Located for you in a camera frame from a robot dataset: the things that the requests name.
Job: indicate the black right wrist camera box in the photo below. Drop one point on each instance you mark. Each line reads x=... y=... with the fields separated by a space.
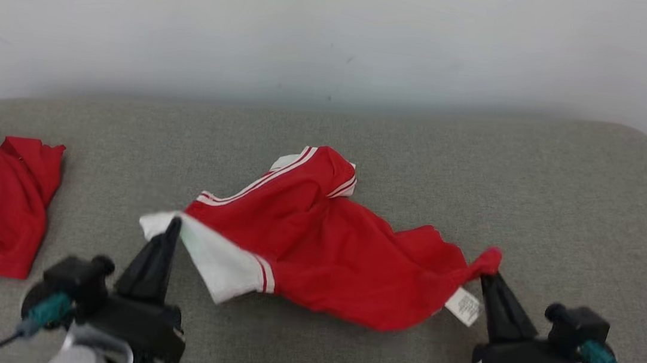
x=575 y=328

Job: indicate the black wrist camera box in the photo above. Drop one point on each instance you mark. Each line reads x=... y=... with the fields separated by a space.
x=75 y=282
x=575 y=328

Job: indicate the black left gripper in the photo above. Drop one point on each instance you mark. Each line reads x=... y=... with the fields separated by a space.
x=146 y=325

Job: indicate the red jersey with black number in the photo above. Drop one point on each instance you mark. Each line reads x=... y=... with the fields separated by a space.
x=340 y=249

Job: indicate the grey fabric sofa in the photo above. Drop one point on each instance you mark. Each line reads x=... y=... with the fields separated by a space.
x=365 y=126

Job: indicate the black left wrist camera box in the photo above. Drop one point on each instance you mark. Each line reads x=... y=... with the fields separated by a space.
x=75 y=282

